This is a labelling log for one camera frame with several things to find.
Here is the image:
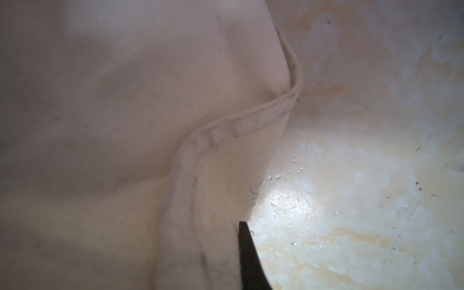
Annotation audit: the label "beige canvas bag orange handles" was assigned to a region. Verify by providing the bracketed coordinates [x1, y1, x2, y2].
[1, 1, 303, 290]

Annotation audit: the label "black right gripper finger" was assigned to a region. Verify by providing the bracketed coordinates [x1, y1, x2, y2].
[238, 221, 272, 290]

